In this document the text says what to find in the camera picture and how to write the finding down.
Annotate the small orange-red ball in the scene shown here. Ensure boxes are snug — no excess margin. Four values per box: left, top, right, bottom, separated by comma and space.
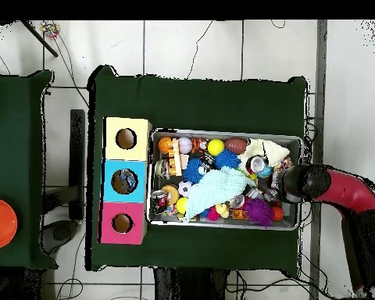
270, 205, 285, 223

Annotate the mint green knitted cloth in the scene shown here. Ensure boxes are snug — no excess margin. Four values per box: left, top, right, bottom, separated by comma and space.
183, 166, 256, 223

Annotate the orange toy building block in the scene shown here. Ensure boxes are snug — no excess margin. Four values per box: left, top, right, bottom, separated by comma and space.
166, 139, 183, 177

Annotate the black rod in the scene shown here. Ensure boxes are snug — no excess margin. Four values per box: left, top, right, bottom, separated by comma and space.
20, 20, 59, 58

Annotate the grey floor cable cover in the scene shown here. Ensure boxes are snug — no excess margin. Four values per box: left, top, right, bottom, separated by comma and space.
309, 20, 328, 300

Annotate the silver mesh bin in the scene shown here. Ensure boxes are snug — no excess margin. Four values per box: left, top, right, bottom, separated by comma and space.
145, 128, 303, 231

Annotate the blue koosh ball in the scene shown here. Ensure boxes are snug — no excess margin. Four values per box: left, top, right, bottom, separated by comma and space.
213, 148, 242, 170

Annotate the clear printed plastic wrapper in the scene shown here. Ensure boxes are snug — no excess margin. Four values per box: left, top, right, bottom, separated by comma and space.
117, 170, 138, 192

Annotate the orange toy basketball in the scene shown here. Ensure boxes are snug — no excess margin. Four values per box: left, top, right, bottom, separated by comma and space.
157, 136, 173, 155

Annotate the orange plastic bowl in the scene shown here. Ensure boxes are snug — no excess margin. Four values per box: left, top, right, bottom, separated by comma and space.
0, 197, 19, 250

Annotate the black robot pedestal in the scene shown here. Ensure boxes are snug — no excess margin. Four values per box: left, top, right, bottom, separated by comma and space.
152, 266, 229, 300

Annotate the yellow tennis ball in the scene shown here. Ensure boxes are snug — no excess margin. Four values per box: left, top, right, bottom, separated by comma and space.
175, 196, 189, 216

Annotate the white toy baseball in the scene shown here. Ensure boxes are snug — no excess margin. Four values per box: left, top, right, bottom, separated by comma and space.
177, 137, 194, 155

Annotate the wooden box with three holes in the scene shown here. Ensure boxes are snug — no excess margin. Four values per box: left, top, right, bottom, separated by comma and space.
98, 116, 153, 245

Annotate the purple spiky ball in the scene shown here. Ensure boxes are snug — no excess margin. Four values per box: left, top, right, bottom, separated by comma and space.
243, 198, 275, 228

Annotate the smooth yellow ball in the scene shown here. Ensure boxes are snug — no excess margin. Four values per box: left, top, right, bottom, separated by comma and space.
207, 138, 226, 156

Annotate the dark green tablecloth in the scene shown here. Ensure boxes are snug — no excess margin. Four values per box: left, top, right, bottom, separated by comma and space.
0, 70, 58, 270
85, 64, 309, 279

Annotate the brown toy football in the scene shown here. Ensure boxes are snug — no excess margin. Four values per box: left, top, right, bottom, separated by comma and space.
223, 137, 248, 155

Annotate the colourful rope toy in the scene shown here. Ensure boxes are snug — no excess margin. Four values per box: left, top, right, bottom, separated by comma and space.
38, 21, 61, 40

